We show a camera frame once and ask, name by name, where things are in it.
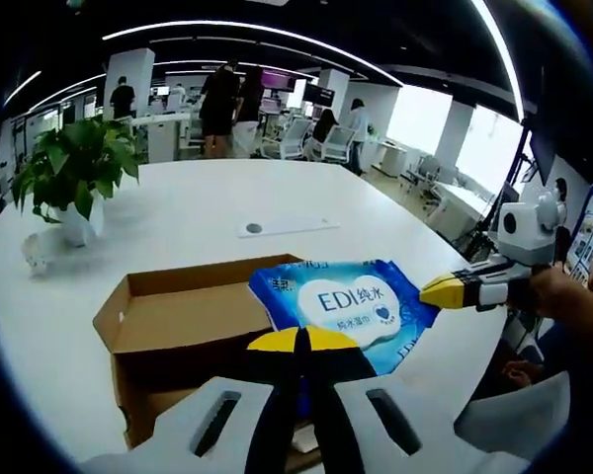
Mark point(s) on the pink lit monitor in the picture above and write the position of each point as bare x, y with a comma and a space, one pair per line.
279, 80

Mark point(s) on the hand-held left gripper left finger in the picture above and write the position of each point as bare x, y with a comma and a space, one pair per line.
272, 365

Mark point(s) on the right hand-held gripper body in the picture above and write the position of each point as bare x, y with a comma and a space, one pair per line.
524, 237

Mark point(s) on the blue white-label soft wipes pack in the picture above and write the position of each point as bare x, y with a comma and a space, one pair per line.
326, 296

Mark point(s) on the grey mesh office chair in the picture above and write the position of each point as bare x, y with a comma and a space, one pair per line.
514, 415

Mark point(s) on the white office chair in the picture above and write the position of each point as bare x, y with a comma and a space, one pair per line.
295, 138
340, 145

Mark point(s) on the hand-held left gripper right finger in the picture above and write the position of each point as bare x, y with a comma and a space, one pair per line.
341, 365

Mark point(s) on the large dark wall screen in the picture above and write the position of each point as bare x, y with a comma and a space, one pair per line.
542, 153

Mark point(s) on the person's right hand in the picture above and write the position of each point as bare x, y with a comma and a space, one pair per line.
553, 291

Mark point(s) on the brown cardboard shoe box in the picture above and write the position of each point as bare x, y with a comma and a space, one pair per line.
178, 306

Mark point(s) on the green potted plant white pot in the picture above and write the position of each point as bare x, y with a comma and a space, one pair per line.
74, 163

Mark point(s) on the patterned white paper cup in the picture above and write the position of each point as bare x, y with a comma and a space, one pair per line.
37, 254

